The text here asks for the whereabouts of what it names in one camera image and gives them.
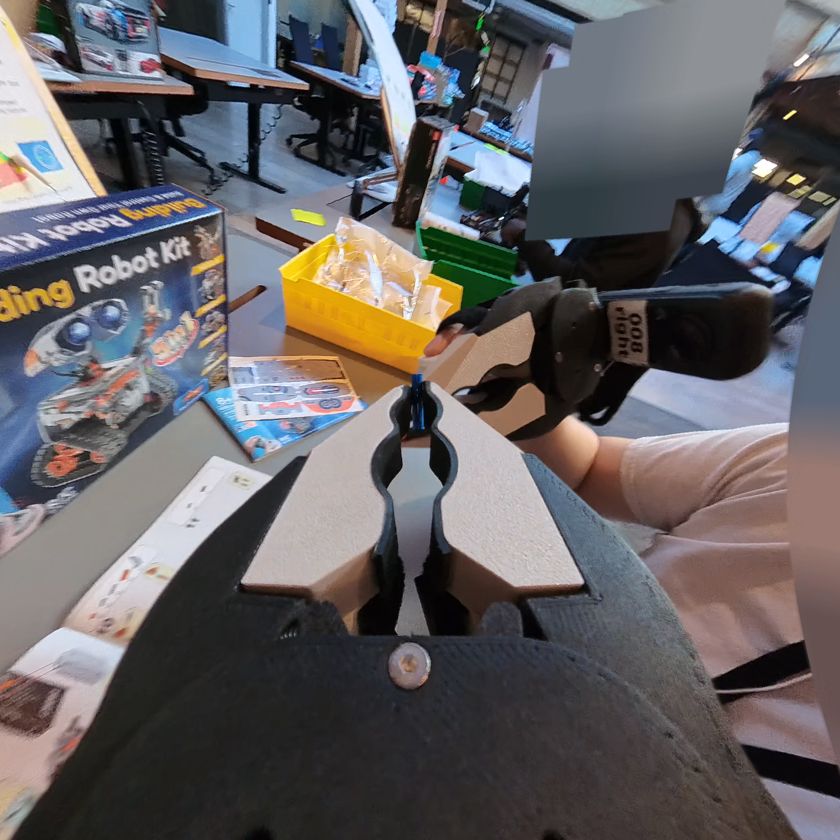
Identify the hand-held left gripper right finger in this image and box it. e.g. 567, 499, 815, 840
419, 382, 586, 636

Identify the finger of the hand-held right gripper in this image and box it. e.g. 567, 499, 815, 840
425, 311, 537, 396
469, 382, 551, 435

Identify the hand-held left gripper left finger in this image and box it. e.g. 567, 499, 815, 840
240, 386, 412, 636

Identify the person's right forearm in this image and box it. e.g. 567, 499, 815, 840
517, 419, 632, 524

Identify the wood-edged grey desk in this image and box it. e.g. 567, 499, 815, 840
156, 26, 311, 196
254, 140, 534, 255
287, 59, 389, 176
45, 67, 196, 193

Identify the person's right hand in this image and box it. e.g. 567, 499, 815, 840
423, 323, 475, 358

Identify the blue booklet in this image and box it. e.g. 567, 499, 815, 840
203, 387, 366, 464

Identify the pile of clear plastic bags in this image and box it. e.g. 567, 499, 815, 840
311, 217, 455, 324

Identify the robot sticker sheet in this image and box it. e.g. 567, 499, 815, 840
227, 356, 368, 421

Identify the yellow plastic bin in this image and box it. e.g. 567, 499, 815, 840
278, 234, 464, 374

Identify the white plastic packet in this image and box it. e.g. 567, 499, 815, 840
471, 146, 534, 196

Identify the black product box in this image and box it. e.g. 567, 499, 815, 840
392, 116, 458, 230

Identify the open instruction booklet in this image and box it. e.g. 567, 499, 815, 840
0, 455, 274, 829

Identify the blue robot kit box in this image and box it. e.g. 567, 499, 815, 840
0, 185, 231, 559

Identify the white poster board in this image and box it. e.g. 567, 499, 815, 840
346, 0, 419, 160

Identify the black office chair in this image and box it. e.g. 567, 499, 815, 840
284, 14, 350, 176

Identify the toy car box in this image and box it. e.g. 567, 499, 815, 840
64, 0, 165, 82

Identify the wooden board with instruction poster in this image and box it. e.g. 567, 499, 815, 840
0, 5, 110, 215

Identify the black harness strap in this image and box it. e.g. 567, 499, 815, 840
738, 743, 840, 786
711, 641, 812, 707

